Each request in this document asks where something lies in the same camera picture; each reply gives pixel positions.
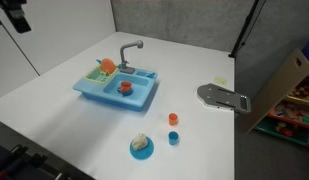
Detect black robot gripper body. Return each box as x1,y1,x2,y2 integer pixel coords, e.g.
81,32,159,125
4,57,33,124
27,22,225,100
0,0,32,34

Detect orange mug with handle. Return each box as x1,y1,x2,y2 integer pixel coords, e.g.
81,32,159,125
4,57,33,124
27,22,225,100
119,81,133,94

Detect blue tumbler cup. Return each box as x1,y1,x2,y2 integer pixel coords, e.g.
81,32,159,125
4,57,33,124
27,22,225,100
168,131,180,146

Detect black stand pole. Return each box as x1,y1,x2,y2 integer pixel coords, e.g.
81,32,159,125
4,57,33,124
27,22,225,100
228,0,267,59

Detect yellow sticky note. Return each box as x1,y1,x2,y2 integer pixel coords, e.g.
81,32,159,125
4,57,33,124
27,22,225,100
214,76,228,85

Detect cream toy food piece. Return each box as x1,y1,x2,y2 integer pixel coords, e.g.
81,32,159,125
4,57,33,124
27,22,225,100
131,132,149,151

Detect wooden toy shelf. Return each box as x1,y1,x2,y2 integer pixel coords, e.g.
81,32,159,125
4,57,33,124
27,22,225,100
244,47,309,150

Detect orange toy plate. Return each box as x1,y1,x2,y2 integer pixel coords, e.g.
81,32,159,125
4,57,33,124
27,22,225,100
100,57,117,75

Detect grey toy faucet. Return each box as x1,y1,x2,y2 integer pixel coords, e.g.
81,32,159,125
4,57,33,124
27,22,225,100
119,40,144,75

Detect blue toy sink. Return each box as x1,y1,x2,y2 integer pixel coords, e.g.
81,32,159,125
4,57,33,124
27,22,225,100
72,65,159,112

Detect blue toy plate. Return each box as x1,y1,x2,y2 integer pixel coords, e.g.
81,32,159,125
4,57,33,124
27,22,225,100
129,137,155,161

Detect orange tumbler cup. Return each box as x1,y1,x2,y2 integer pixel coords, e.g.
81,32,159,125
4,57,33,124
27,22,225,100
168,112,179,127

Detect yellow dish rack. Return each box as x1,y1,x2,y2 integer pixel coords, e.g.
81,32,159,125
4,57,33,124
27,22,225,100
85,65,120,84

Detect blue mug with handle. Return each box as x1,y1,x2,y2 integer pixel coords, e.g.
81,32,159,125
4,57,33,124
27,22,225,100
117,85,134,97

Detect grey metal mounting plate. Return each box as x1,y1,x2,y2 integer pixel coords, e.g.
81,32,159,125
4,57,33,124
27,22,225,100
196,83,252,115

